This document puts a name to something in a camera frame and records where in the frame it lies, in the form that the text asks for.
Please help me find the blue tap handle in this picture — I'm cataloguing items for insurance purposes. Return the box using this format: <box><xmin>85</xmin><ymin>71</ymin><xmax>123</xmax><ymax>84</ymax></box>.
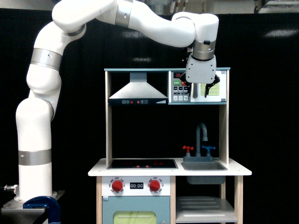
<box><xmin>201</xmin><ymin>146</ymin><xmax>216</xmax><ymax>157</ymax></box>

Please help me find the grey microwave control panel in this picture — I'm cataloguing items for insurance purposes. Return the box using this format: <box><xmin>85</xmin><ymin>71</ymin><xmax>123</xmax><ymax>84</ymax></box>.
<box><xmin>169</xmin><ymin>71</ymin><xmax>190</xmax><ymax>103</ymax></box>

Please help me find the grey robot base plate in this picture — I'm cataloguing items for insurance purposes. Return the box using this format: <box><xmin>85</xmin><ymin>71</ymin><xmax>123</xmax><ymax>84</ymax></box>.
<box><xmin>0</xmin><ymin>190</ymin><xmax>65</xmax><ymax>224</ymax></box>

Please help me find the metal cable connector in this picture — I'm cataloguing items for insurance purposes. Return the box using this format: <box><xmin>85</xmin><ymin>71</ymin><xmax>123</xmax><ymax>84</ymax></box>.
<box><xmin>3</xmin><ymin>184</ymin><xmax>18</xmax><ymax>191</ymax></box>

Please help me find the grey toy faucet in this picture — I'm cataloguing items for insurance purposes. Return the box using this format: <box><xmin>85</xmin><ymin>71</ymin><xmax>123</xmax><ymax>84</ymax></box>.
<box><xmin>183</xmin><ymin>123</ymin><xmax>214</xmax><ymax>162</ymax></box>

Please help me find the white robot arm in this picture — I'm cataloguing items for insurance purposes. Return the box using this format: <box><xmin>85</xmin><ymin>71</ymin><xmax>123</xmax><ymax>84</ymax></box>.
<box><xmin>15</xmin><ymin>0</ymin><xmax>219</xmax><ymax>202</ymax></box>

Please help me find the white toy microwave door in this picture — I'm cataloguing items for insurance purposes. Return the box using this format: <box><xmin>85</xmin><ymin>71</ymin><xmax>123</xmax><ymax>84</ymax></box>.
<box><xmin>190</xmin><ymin>70</ymin><xmax>228</xmax><ymax>103</ymax></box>

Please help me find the blue clamp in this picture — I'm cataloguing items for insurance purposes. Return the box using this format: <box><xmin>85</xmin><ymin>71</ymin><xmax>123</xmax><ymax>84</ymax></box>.
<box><xmin>23</xmin><ymin>196</ymin><xmax>61</xmax><ymax>224</ymax></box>

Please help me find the red tap handle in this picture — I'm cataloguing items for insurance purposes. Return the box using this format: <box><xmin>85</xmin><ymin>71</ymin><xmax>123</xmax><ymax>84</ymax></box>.
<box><xmin>182</xmin><ymin>145</ymin><xmax>194</xmax><ymax>157</ymax></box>

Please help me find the teal lower oven door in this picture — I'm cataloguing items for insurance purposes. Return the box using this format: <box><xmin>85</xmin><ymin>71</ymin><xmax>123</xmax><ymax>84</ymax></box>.
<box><xmin>101</xmin><ymin>196</ymin><xmax>171</xmax><ymax>224</ymax></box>

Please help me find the black toy stovetop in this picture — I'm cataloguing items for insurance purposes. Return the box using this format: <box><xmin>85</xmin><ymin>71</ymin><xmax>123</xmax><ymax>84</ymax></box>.
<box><xmin>108</xmin><ymin>159</ymin><xmax>178</xmax><ymax>169</ymax></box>

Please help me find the grey toy sink basin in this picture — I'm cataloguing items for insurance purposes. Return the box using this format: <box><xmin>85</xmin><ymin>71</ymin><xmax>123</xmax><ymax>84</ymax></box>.
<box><xmin>181</xmin><ymin>162</ymin><xmax>227</xmax><ymax>185</ymax></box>

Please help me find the wooden toy kitchen frame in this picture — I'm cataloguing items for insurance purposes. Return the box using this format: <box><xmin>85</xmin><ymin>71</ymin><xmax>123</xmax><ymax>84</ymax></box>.
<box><xmin>88</xmin><ymin>68</ymin><xmax>251</xmax><ymax>224</ymax></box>

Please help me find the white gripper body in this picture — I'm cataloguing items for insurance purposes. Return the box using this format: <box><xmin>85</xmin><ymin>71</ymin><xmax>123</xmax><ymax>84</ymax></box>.
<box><xmin>185</xmin><ymin>55</ymin><xmax>216</xmax><ymax>84</ymax></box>

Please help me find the red oven knob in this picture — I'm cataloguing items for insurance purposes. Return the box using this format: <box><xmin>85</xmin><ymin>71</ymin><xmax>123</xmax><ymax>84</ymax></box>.
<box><xmin>149</xmin><ymin>180</ymin><xmax>161</xmax><ymax>192</ymax></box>
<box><xmin>111</xmin><ymin>180</ymin><xmax>123</xmax><ymax>192</ymax></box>

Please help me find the black oven timer display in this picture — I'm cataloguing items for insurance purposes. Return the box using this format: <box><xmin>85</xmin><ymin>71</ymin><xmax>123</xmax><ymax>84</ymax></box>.
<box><xmin>129</xmin><ymin>182</ymin><xmax>144</xmax><ymax>189</ymax></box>

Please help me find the right red oven knob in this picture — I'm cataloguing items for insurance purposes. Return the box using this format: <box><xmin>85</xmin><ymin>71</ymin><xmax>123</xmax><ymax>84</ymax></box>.
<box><xmin>149</xmin><ymin>180</ymin><xmax>161</xmax><ymax>192</ymax></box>

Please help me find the grey slatted shelf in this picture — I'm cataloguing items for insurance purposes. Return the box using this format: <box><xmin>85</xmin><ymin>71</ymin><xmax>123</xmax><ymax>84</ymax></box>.
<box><xmin>176</xmin><ymin>196</ymin><xmax>237</xmax><ymax>224</ymax></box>

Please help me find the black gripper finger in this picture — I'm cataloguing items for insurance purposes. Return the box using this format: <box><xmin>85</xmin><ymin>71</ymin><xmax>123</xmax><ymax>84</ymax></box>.
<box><xmin>179</xmin><ymin>72</ymin><xmax>192</xmax><ymax>93</ymax></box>
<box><xmin>204</xmin><ymin>75</ymin><xmax>220</xmax><ymax>97</ymax></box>

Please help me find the left red oven knob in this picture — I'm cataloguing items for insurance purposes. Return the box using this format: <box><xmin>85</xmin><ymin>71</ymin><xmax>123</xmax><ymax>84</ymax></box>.
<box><xmin>111</xmin><ymin>180</ymin><xmax>123</xmax><ymax>192</ymax></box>

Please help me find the silver range hood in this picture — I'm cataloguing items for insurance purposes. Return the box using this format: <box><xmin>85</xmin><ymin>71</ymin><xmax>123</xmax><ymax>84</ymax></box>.
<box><xmin>108</xmin><ymin>72</ymin><xmax>168</xmax><ymax>106</ymax></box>

